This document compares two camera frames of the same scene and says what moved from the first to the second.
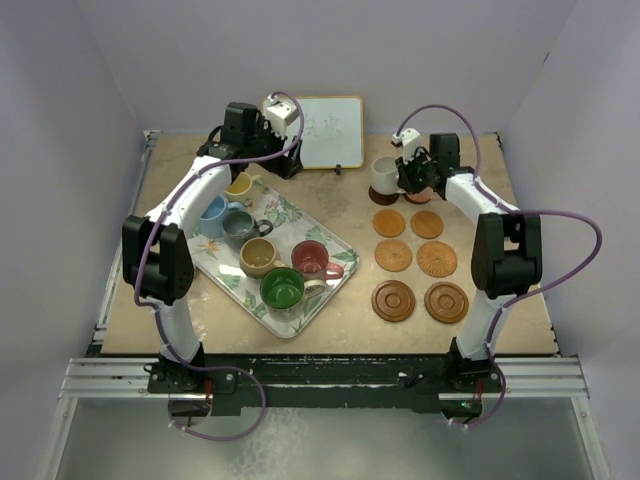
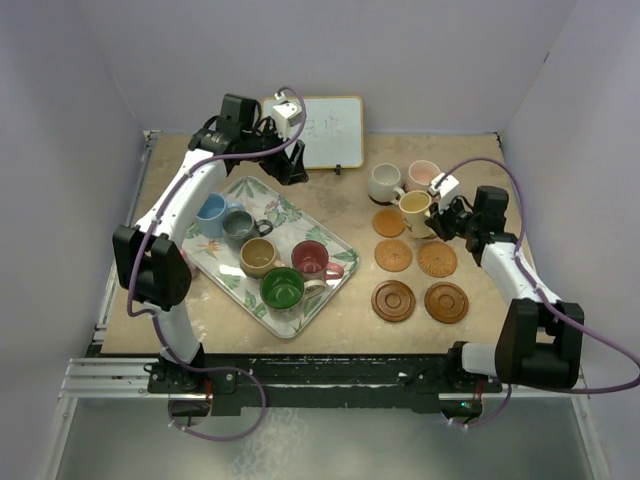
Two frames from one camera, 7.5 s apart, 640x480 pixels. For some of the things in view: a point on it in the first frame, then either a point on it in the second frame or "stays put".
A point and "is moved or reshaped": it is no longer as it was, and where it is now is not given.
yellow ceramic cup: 241,184 -> 414,204
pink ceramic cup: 423,195 is moved or reshaped
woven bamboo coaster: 393,255 stays put
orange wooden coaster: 389,223 stays put
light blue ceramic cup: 212,216 stays put
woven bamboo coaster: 436,259 stays put
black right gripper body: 416,172 -> 455,220
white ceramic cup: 384,178 is moved or reshaped
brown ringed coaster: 446,302 stays put
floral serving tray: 276,260 stays put
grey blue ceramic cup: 239,226 stays put
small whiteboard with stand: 333,136 stays put
